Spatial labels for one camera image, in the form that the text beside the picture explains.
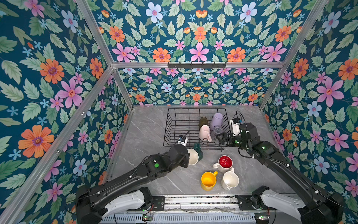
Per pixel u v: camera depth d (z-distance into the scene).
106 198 0.41
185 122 1.08
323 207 0.38
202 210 0.72
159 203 0.74
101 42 0.80
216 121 0.94
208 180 0.81
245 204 0.73
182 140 0.64
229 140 0.66
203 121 1.02
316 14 0.70
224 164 0.86
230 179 0.81
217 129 0.92
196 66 0.93
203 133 0.91
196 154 0.69
